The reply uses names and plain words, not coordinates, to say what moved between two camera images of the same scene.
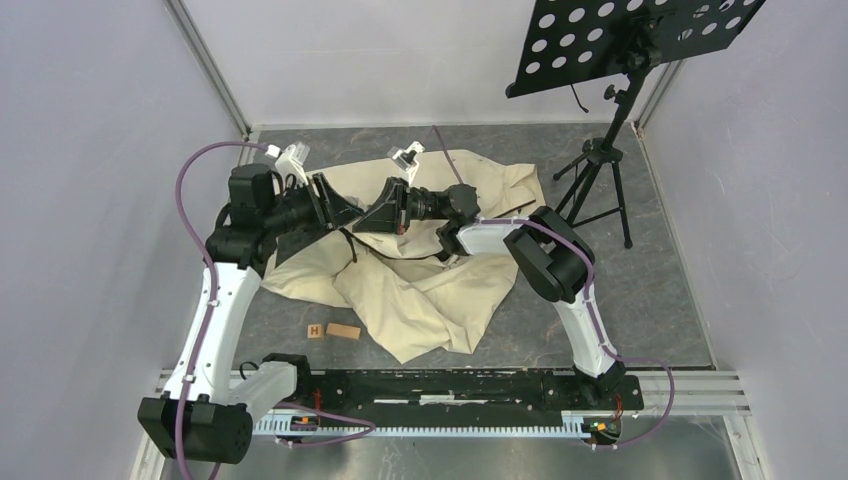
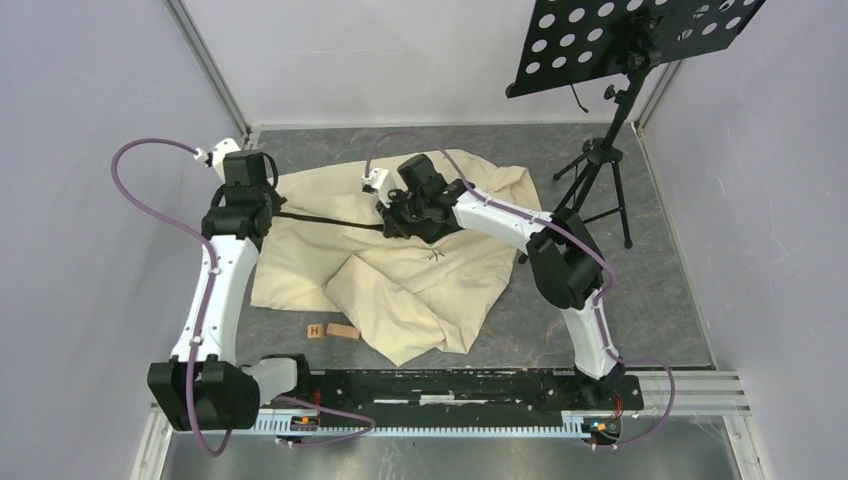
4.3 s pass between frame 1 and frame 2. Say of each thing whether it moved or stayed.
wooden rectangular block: stayed
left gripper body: moved
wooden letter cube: stayed
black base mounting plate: stayed
